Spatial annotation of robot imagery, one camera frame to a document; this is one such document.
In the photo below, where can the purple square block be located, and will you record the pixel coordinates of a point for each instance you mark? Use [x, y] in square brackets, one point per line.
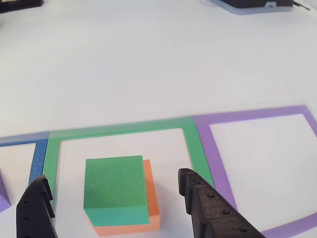
[3, 198]

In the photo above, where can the orange square block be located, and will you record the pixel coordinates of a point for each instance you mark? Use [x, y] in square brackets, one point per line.
[152, 198]

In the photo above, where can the green square block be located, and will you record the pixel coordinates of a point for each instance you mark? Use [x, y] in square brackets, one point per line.
[115, 183]

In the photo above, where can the black case with clear lid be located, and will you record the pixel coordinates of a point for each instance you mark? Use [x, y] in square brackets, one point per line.
[255, 5]

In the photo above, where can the blue square frame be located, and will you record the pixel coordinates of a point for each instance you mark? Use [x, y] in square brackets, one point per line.
[38, 161]

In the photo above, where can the purple square frame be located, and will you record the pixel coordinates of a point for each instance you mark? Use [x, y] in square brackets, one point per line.
[215, 153]

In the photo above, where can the green square frame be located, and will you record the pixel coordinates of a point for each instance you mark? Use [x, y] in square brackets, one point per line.
[198, 148]

